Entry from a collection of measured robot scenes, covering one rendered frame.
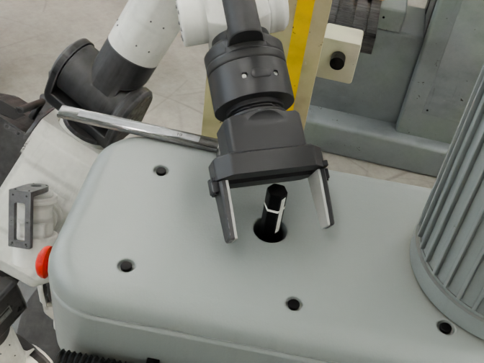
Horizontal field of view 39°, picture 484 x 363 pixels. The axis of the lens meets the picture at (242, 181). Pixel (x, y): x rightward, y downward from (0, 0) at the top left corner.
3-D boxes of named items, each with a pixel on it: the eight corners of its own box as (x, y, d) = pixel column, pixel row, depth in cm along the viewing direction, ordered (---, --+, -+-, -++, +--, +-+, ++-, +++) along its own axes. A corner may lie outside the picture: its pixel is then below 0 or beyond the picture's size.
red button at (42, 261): (33, 283, 84) (30, 261, 81) (45, 258, 87) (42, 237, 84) (60, 288, 84) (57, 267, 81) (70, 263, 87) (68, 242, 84)
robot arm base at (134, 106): (65, 88, 124) (29, 101, 114) (99, 31, 119) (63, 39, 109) (130, 140, 124) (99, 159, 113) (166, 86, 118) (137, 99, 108)
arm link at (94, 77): (113, 18, 115) (77, 81, 121) (84, 25, 107) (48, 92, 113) (167, 62, 114) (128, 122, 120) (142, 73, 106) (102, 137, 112)
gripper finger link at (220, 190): (232, 243, 71) (221, 186, 73) (239, 237, 68) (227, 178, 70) (217, 245, 71) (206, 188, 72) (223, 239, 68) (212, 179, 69)
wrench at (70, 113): (52, 122, 83) (52, 117, 83) (65, 104, 86) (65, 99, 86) (249, 166, 81) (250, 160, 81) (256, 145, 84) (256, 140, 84)
